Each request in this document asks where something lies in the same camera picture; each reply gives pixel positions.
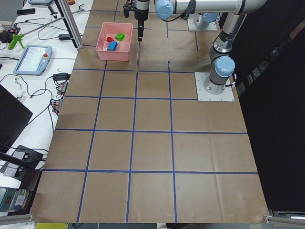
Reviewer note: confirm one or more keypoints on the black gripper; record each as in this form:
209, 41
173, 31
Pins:
140, 14

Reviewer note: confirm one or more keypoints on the green toy block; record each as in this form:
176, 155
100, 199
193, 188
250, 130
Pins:
120, 36

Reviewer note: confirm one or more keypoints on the blue toy block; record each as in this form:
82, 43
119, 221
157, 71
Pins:
112, 46

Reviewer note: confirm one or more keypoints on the pink plastic box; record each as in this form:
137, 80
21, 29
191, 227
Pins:
111, 29

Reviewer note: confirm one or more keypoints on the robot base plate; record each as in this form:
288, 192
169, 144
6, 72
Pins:
210, 92

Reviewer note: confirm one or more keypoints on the aluminium frame post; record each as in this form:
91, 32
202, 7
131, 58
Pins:
70, 23

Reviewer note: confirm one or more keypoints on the teach pendant tablet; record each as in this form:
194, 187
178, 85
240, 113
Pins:
33, 60

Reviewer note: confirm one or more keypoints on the black power adapter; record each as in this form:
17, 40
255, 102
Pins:
64, 37

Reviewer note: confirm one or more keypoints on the red toy block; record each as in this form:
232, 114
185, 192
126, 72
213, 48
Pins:
109, 39

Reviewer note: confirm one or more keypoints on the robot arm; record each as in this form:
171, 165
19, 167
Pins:
223, 66
170, 10

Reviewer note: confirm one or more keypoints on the black smartphone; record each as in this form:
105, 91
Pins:
25, 11

